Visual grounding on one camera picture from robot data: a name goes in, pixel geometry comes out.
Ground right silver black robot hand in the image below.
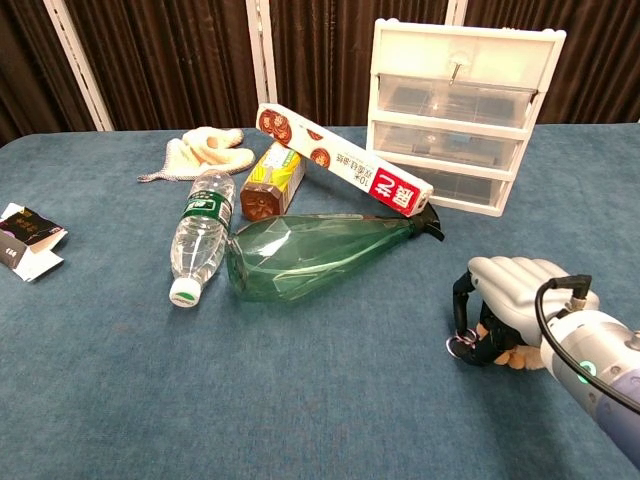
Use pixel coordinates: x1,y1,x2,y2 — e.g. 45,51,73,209
446,256,601,369

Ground small tan plush toy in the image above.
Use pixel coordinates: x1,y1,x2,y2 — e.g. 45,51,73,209
446,323,545,372

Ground white plastic drawer organizer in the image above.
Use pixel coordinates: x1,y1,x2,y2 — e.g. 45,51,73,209
366,18,568,219

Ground long white baking paper box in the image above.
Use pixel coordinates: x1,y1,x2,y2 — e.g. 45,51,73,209
254,103,435,218

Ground green plastic spray bottle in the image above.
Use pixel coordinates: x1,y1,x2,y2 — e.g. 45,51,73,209
225,202,446,304

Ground clear water bottle green label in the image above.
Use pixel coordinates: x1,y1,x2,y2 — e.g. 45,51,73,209
168,168,237,309

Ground cream knitted cloth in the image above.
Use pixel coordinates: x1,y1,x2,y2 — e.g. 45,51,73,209
137,126,256,184

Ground small black open carton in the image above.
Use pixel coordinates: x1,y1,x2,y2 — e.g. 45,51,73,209
0,202,69,284

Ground black cable on right wrist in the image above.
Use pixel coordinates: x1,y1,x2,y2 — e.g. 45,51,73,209
534,273,640,416

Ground white partition post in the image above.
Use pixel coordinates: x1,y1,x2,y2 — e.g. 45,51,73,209
244,0,279,119
42,0,114,132
444,0,469,26

